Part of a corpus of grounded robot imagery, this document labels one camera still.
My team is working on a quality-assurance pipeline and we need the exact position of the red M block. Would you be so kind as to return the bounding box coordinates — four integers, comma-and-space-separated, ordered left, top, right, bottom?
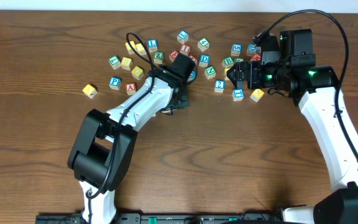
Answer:
251, 53, 262, 61

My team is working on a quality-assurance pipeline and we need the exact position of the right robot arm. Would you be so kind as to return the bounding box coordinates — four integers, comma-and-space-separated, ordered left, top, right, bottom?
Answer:
227, 29, 358, 223

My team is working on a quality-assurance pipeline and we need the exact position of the red I block upper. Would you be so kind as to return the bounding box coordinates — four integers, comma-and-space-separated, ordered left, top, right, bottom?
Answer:
179, 44, 191, 56

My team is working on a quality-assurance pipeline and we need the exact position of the blue block top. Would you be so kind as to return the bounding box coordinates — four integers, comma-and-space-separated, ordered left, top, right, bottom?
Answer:
177, 30, 189, 44

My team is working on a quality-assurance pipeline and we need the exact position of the blue D block centre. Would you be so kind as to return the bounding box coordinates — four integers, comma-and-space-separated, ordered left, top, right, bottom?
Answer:
199, 54, 210, 68

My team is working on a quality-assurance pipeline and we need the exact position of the yellow S block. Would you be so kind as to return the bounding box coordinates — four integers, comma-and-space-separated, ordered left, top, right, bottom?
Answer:
135, 43, 147, 56

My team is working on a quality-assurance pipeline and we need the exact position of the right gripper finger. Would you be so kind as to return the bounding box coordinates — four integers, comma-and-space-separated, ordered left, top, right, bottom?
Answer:
226, 61, 246, 76
227, 74, 245, 90

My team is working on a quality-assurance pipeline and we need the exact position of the yellow block top left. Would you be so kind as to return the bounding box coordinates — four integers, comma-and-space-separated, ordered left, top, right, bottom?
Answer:
125, 40, 137, 55

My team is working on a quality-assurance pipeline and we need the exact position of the yellow block far right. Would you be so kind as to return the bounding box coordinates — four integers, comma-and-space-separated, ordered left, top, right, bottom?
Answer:
250, 89, 264, 102

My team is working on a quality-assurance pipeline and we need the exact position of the yellow G block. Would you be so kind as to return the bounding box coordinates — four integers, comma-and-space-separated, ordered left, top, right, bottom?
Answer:
224, 68, 230, 81

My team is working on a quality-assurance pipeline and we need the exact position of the green Z block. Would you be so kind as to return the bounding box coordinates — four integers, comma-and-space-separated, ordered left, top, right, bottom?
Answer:
154, 51, 164, 64

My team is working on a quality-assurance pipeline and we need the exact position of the yellow block centre left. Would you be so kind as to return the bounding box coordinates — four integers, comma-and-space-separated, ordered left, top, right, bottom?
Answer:
131, 66, 144, 80

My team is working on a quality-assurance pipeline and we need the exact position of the red i block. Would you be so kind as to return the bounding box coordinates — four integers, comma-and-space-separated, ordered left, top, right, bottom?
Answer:
189, 54, 198, 65
179, 44, 191, 56

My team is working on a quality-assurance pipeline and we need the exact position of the red I block lower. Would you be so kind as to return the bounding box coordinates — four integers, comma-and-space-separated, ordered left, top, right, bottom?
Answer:
189, 54, 198, 65

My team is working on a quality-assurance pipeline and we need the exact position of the blue 5 block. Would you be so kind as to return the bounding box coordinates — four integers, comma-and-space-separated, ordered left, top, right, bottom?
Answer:
231, 43, 242, 57

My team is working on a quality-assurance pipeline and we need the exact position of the red E block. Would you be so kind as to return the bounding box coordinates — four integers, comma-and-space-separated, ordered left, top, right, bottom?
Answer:
169, 50, 180, 62

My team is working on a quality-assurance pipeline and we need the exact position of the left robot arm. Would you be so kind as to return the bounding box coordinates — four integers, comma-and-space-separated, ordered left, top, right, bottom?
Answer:
67, 54, 196, 223

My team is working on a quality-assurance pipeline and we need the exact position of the green 4 block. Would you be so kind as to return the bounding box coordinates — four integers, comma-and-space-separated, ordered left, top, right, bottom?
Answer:
198, 37, 210, 52

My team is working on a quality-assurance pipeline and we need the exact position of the blue P block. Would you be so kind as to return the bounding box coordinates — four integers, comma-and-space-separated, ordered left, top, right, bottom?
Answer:
109, 77, 122, 90

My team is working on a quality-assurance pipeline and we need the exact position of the blue L block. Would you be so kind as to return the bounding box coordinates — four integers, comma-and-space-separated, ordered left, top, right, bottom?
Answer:
147, 39, 158, 52

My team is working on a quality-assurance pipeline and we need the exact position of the green N block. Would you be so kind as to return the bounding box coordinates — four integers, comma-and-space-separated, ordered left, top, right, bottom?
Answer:
204, 65, 216, 80

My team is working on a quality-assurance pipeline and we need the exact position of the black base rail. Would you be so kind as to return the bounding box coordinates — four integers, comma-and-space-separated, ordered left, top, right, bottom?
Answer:
35, 212, 283, 224

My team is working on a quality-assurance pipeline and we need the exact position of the blue T block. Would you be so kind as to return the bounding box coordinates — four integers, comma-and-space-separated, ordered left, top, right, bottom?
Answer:
232, 89, 244, 101

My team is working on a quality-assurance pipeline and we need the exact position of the blue 2 block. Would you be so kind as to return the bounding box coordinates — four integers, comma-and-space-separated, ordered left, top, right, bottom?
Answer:
214, 80, 226, 93

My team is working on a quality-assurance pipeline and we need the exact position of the yellow block far left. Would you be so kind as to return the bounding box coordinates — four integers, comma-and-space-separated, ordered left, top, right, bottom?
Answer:
82, 84, 98, 98

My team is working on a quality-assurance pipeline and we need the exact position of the green B block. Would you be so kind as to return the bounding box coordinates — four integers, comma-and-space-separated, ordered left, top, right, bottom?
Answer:
222, 57, 234, 68

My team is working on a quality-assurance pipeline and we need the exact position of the blue H block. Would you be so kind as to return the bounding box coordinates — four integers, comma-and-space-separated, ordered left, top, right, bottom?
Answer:
188, 70, 196, 81

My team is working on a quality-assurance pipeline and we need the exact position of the blue D block right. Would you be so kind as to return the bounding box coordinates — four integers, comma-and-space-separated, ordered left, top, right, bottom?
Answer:
246, 44, 259, 57

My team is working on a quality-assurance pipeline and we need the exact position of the red A block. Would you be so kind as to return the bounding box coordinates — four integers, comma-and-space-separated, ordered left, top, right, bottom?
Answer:
126, 82, 137, 96

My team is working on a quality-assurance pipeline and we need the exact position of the blue d block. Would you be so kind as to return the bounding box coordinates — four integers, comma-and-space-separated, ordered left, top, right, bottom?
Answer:
246, 44, 259, 57
199, 54, 210, 68

